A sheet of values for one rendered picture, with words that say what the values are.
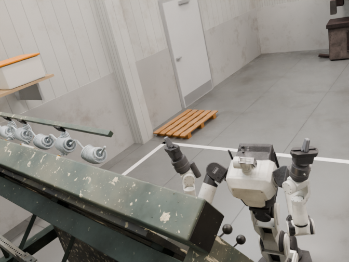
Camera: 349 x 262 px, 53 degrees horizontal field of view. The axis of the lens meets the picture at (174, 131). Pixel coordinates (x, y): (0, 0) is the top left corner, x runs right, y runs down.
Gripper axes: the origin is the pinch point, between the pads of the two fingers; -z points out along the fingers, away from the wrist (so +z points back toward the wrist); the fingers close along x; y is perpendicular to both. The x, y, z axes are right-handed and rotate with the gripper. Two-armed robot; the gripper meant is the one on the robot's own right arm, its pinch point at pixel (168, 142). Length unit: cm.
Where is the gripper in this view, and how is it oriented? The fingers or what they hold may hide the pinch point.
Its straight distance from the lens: 190.5
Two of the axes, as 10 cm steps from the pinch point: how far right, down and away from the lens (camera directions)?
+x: 4.2, 0.8, -9.0
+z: 4.7, 8.3, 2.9
